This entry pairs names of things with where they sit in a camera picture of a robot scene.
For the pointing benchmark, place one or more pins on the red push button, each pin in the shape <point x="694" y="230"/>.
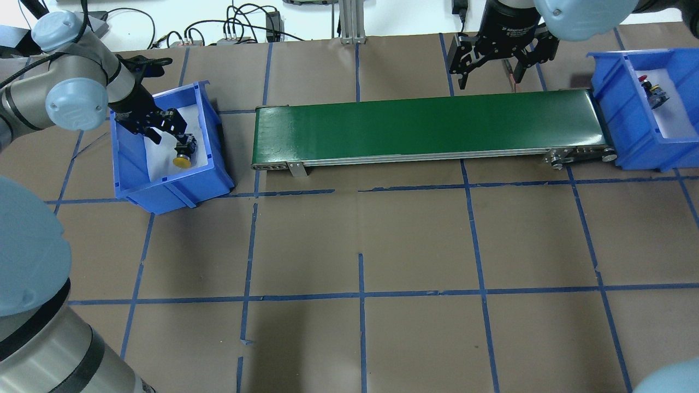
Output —
<point x="656" y="96"/>

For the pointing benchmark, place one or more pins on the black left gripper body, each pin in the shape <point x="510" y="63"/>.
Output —
<point x="135" y="102"/>

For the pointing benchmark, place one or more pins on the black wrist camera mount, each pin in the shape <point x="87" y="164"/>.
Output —
<point x="145" y="67"/>

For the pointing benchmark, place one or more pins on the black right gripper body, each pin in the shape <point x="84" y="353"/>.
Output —
<point x="505" y="27"/>

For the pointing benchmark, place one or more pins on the white foam bin liner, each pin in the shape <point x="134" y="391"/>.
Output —
<point x="159" y="158"/>

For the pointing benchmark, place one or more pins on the white foam destination liner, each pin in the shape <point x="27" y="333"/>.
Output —
<point x="671" y="117"/>

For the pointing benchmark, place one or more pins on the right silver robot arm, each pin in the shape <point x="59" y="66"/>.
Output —
<point x="507" y="27"/>

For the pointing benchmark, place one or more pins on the aluminium frame post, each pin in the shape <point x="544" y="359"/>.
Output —
<point x="352" y="27"/>

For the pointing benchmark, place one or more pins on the blue destination bin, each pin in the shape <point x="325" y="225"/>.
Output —
<point x="628" y="116"/>

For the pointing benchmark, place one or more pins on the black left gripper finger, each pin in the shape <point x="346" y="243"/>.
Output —
<point x="186" y="144"/>

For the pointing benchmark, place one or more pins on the yellow push button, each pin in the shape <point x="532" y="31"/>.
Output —
<point x="183" y="162"/>

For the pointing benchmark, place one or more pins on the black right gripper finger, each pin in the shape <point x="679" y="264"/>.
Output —
<point x="518" y="73"/>
<point x="464" y="76"/>

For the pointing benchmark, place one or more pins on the black power adapter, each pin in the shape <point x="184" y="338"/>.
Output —
<point x="273" y="26"/>

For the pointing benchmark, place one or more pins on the blue source bin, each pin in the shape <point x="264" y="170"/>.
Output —
<point x="144" y="173"/>

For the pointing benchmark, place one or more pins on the green conveyor belt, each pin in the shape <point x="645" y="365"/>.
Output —
<point x="563" y="126"/>

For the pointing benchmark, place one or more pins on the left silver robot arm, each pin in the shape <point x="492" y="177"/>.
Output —
<point x="46" y="346"/>

